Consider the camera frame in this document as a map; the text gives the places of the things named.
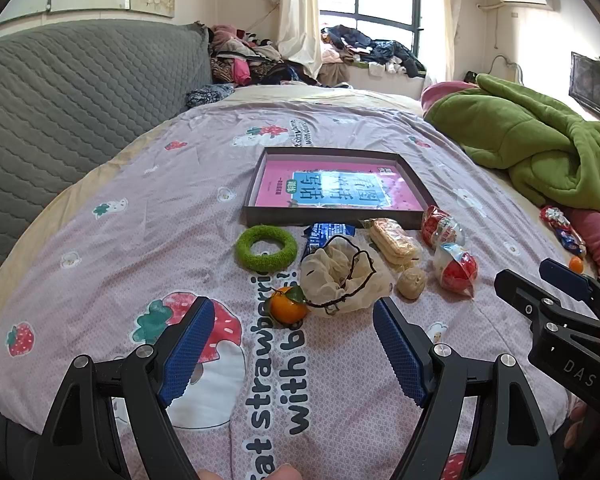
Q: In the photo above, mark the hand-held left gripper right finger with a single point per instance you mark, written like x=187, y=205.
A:
x=400, y=355

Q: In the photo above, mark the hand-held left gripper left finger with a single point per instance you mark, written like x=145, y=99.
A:
x=190, y=350

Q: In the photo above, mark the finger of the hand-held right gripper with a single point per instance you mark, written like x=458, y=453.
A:
x=565, y=274
x=522, y=297

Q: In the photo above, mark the red-white snack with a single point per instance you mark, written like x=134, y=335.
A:
x=440, y=227
x=457, y=272

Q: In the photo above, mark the round beige pastry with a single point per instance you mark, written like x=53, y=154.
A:
x=411, y=284

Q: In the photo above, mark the orange mandarin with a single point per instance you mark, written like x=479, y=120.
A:
x=287, y=307

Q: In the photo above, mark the rice cracker packet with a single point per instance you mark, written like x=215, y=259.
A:
x=392, y=245

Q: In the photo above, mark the dark shallow cardboard box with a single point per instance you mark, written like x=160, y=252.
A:
x=252, y=210

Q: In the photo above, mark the person's right hand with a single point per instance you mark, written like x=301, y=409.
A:
x=582, y=427

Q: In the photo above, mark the person's left hand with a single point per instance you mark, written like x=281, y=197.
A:
x=275, y=474

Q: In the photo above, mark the small orange fruit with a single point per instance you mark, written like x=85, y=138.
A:
x=576, y=264

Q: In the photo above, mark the shiny candy packet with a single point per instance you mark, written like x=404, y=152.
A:
x=560, y=227

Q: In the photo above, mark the pink strawberry printed bedsheet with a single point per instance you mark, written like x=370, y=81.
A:
x=180, y=210

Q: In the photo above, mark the blue snack packet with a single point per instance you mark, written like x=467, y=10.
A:
x=320, y=235

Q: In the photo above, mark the green fleece blanket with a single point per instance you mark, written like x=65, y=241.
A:
x=525, y=130

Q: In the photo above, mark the pink and blue book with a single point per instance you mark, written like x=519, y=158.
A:
x=330, y=187

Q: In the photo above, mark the black television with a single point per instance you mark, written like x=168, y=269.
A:
x=592, y=85

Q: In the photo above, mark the dark patterned cloth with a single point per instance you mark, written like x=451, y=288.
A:
x=207, y=95

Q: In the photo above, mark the grey quilted headboard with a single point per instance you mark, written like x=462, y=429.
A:
x=55, y=125

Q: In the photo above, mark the cream curtain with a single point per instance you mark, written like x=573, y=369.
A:
x=445, y=20
x=300, y=10

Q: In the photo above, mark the pile of dark clothes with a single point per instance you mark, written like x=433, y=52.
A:
x=380, y=52

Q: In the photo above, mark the pile of colourful clothes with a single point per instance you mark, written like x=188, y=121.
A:
x=250, y=57

